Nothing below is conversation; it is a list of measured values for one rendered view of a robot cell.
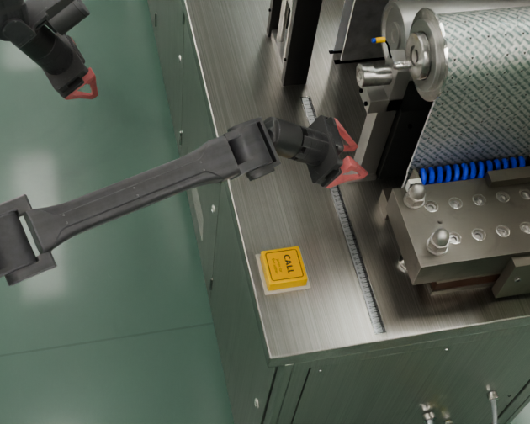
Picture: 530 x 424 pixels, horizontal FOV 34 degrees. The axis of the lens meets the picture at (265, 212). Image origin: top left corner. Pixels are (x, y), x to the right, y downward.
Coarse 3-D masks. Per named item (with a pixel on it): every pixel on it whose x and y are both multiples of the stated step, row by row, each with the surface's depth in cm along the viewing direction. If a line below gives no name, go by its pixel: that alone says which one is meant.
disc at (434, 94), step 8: (424, 8) 137; (416, 16) 140; (424, 16) 137; (432, 16) 134; (440, 24) 132; (440, 32) 132; (440, 40) 132; (440, 48) 133; (440, 72) 134; (440, 80) 134; (416, 88) 144; (440, 88) 135; (424, 96) 141; (432, 96) 138
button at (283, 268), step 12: (264, 252) 153; (276, 252) 153; (288, 252) 154; (264, 264) 152; (276, 264) 152; (288, 264) 152; (300, 264) 152; (264, 276) 153; (276, 276) 151; (288, 276) 151; (300, 276) 151; (276, 288) 151
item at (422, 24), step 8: (416, 24) 138; (424, 24) 136; (432, 24) 134; (432, 32) 133; (432, 40) 133; (432, 48) 134; (432, 56) 134; (440, 56) 133; (432, 64) 134; (440, 64) 133; (432, 72) 135; (416, 80) 141; (424, 80) 138; (432, 80) 135; (424, 88) 139; (432, 88) 137
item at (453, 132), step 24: (528, 96) 143; (432, 120) 143; (456, 120) 144; (480, 120) 146; (504, 120) 147; (528, 120) 149; (432, 144) 148; (456, 144) 150; (480, 144) 152; (504, 144) 153; (528, 144) 155; (408, 168) 154
